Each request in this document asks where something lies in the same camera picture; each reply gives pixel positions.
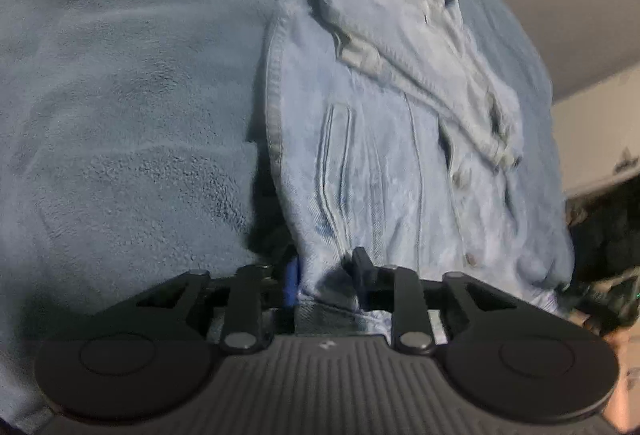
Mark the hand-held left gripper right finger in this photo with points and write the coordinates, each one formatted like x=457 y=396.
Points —
x=364 y=272

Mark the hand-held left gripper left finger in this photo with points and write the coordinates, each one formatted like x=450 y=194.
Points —
x=292 y=285

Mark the light blue denim jacket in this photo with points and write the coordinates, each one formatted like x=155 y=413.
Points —
x=390 y=165

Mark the person's right forearm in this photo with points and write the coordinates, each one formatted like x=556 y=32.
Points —
x=627 y=380

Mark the blue fleece blanket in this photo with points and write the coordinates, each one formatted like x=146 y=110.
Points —
x=125 y=115

